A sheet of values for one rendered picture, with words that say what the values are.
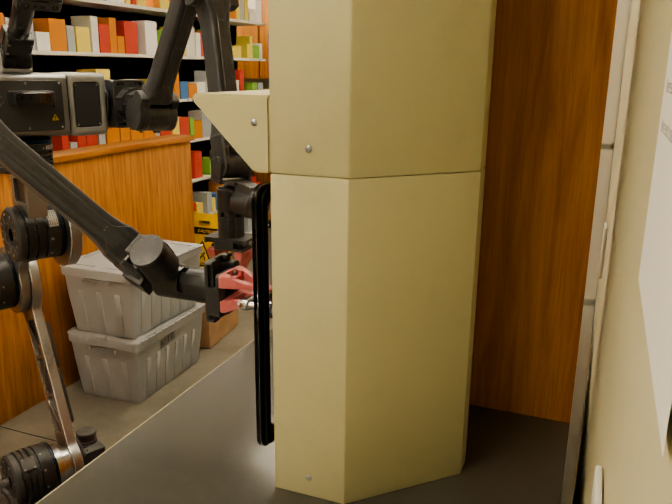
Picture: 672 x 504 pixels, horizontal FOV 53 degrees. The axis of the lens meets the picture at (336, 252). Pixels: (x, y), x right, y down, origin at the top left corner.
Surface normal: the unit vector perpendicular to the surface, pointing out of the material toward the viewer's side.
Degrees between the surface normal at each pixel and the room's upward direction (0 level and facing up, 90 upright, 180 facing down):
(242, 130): 90
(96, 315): 96
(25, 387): 90
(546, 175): 90
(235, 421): 0
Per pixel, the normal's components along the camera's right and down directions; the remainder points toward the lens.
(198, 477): 0.01, -0.96
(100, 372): -0.35, 0.33
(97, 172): 0.93, 0.11
